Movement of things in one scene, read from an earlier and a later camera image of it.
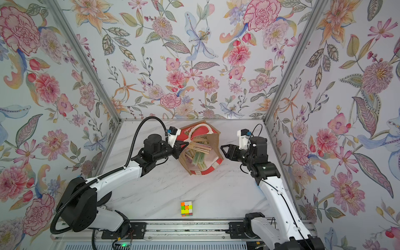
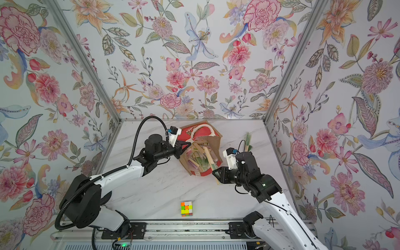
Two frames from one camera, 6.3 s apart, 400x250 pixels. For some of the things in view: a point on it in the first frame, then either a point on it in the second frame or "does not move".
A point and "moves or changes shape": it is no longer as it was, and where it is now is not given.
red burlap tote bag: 203,154 does not move
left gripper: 176,149 does not move
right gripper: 234,152 → 226,175
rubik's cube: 186,209 does not move
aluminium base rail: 195,230 does not move
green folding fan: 198,159 moves or changes shape
